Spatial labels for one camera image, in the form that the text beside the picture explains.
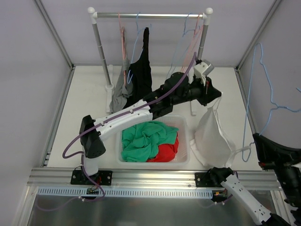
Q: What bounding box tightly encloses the red tank top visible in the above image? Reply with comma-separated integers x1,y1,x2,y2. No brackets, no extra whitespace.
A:
147,137,179,162

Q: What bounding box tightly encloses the black tank top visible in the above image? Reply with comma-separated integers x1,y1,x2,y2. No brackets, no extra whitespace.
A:
124,27,152,108

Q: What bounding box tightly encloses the white tank top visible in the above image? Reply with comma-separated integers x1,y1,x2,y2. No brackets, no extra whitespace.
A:
190,97,251,168

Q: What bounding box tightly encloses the green tank top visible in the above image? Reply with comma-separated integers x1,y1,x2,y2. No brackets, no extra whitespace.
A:
121,121,178,162

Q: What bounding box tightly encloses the white and silver clothes rack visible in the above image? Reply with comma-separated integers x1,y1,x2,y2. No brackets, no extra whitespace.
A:
87,7,213,113

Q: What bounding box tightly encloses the pink wire hanger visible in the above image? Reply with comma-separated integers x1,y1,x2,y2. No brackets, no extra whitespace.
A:
181,16,203,72
118,13,127,85

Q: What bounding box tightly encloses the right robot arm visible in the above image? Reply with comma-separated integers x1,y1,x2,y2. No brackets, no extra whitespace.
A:
205,133,301,226

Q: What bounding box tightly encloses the grey tank top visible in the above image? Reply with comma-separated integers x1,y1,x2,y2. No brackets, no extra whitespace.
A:
110,58,133,113

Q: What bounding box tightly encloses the white plastic basket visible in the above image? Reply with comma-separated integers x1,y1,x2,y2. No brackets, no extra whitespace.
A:
116,115,190,167

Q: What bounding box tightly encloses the white slotted cable duct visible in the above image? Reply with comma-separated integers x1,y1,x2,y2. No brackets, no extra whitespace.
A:
37,186,213,199

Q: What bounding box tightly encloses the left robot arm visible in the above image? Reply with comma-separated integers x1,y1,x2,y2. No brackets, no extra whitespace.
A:
71,72,222,186

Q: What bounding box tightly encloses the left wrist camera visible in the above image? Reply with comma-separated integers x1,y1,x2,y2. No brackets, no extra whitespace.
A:
193,59,214,84

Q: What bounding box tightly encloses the aluminium mounting rail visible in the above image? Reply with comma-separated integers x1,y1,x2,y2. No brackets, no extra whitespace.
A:
27,167,281,190

